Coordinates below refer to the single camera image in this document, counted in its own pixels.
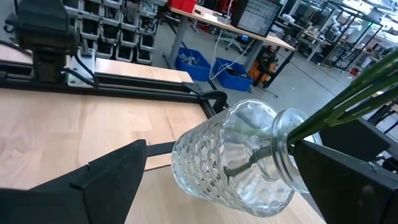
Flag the blue plastic bin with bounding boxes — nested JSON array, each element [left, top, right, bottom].
[[175, 46, 213, 82], [212, 57, 254, 93]]

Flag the clear textured glass vase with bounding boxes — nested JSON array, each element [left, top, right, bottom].
[[171, 98, 323, 218]]

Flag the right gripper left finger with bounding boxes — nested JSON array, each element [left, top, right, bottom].
[[0, 139, 148, 224]]

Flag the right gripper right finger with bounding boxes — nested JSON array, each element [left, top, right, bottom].
[[293, 139, 398, 224]]

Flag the red plastic bin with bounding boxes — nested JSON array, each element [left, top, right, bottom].
[[167, 0, 198, 14]]

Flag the black drawer cabinet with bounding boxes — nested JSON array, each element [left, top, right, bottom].
[[230, 0, 284, 38]]

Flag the orange and black machine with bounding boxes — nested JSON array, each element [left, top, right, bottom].
[[248, 45, 280, 88]]

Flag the pink artificial flower bunch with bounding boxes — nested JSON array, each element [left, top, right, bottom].
[[287, 49, 398, 147]]

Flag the wooden workbench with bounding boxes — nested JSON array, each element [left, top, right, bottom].
[[161, 0, 296, 88]]

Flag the storage bin rack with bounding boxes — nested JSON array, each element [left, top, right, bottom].
[[60, 0, 167, 65]]

